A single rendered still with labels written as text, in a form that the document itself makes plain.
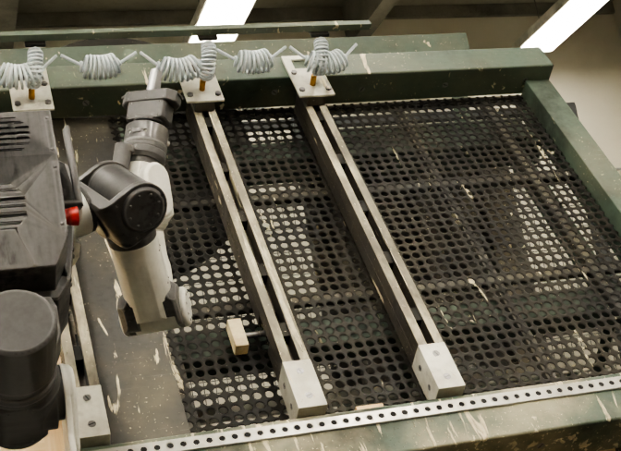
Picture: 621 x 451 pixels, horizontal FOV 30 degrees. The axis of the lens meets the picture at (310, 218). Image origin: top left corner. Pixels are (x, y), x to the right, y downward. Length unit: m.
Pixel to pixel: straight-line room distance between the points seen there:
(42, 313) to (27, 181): 0.28
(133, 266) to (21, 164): 0.34
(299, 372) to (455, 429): 0.33
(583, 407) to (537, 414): 0.11
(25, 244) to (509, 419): 1.11
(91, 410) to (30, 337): 0.65
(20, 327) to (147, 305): 0.53
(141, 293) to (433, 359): 0.68
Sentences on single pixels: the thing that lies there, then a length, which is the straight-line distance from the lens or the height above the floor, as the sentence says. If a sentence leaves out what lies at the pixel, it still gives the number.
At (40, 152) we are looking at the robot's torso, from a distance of 1.90.
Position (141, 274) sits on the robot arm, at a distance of 2.12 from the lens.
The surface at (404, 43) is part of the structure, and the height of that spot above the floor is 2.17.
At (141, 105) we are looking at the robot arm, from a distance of 2.37.
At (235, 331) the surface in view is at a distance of 2.50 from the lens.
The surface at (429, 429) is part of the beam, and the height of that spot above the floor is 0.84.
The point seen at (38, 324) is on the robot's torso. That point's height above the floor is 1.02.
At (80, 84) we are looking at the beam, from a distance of 3.05.
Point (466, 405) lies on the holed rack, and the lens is 2.44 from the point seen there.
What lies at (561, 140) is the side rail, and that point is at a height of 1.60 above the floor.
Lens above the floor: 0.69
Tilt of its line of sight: 15 degrees up
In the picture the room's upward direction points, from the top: 10 degrees counter-clockwise
